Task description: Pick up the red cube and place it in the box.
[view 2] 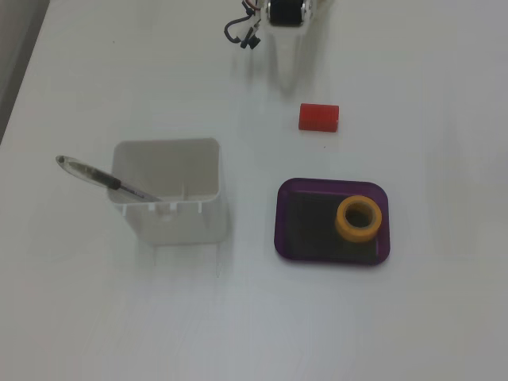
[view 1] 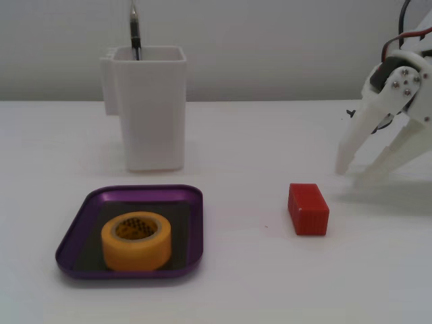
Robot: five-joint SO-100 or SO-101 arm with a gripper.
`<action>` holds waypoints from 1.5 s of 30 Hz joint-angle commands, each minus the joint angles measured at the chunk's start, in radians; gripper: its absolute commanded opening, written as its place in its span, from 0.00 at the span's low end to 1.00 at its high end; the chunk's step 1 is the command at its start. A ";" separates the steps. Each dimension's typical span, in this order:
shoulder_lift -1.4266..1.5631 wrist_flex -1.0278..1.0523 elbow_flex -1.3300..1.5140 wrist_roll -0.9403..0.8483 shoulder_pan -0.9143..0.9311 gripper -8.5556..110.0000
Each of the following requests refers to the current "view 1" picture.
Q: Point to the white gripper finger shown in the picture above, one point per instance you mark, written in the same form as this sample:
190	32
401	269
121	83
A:
393	155
357	135

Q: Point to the red cube block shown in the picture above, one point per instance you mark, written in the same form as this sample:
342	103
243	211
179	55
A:
310	216

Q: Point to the white plastic pen holder box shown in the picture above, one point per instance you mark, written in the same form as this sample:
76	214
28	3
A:
152	118

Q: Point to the black ballpoint pen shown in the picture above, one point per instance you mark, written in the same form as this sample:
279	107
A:
135	30

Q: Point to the yellow masking tape roll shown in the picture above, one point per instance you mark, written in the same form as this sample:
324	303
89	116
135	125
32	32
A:
135	251

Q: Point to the black tray liner mat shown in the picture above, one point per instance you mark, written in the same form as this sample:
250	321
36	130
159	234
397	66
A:
88	252

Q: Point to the purple metal tray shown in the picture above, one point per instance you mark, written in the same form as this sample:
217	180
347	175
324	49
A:
72	266

